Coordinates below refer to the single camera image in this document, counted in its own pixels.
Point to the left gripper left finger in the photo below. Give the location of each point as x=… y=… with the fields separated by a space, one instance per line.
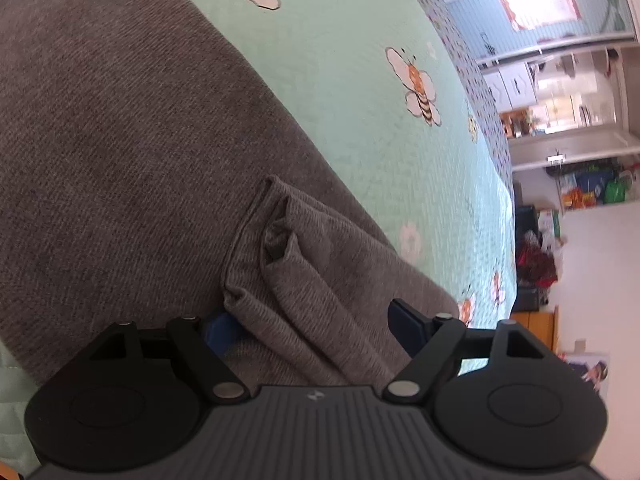
x=200 y=367

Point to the mint green quilted bedspread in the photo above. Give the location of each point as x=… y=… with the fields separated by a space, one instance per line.
x=387 y=93

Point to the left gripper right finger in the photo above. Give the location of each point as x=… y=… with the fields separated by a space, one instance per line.
x=431 y=343

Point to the wooden desk with drawers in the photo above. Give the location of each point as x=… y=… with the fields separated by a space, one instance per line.
x=545 y=325

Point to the grey knit trousers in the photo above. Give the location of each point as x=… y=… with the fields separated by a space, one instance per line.
x=147 y=173

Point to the sliding door wardrobe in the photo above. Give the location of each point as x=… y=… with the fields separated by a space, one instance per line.
x=499 y=29

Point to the framed pilot boy photo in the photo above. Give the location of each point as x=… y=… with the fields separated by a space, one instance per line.
x=593 y=368

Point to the white drawer cabinet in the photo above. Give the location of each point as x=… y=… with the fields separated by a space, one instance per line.
x=511 y=87

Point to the dark red clothes pile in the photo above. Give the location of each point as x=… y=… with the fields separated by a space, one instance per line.
x=534 y=266

